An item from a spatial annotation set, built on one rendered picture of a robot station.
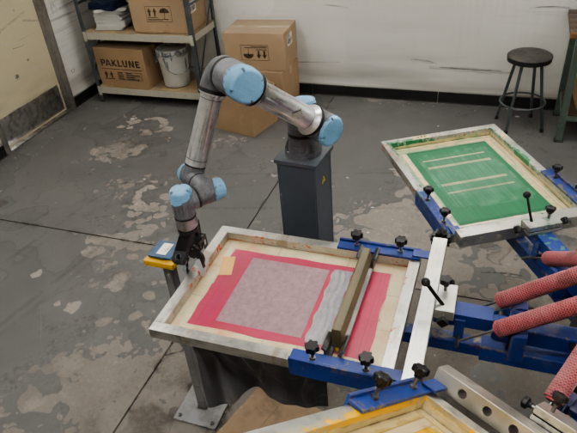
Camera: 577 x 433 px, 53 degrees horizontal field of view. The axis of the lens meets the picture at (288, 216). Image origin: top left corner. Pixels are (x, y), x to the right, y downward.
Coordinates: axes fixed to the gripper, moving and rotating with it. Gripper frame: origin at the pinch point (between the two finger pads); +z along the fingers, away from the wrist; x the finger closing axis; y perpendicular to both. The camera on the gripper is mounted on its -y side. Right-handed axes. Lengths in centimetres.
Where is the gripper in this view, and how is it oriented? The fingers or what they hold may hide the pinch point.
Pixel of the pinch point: (194, 274)
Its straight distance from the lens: 212.6
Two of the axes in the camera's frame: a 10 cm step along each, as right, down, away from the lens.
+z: 0.7, 8.2, 5.7
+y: 3.2, -5.6, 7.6
